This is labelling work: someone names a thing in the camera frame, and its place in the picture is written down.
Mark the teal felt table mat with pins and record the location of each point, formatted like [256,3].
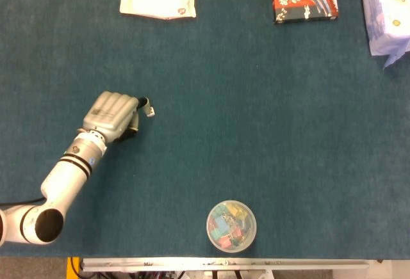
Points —
[224,100]

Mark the yellow frame post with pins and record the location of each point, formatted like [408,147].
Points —
[71,266]

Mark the white plastic tissue pack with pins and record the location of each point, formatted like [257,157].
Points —
[388,13]

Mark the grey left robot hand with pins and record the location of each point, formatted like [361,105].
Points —
[112,116]

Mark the clear tub of binder clips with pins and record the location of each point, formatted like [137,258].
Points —
[231,226]

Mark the small white die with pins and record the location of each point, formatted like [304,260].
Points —
[150,111]

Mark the black red patterned box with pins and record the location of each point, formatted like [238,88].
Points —
[305,0]

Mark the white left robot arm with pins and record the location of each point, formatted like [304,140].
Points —
[61,183]

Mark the silver aluminium frame rail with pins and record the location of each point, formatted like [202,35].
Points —
[224,264]

